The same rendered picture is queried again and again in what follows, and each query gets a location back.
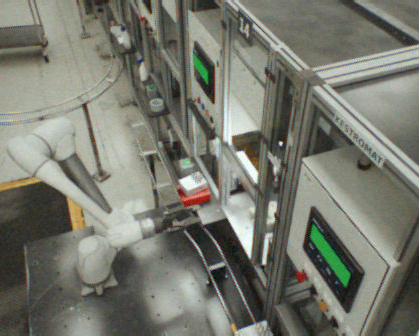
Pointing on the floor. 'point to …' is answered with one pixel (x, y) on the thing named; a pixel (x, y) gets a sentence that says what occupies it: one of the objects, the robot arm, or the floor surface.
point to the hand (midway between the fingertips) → (194, 214)
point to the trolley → (18, 36)
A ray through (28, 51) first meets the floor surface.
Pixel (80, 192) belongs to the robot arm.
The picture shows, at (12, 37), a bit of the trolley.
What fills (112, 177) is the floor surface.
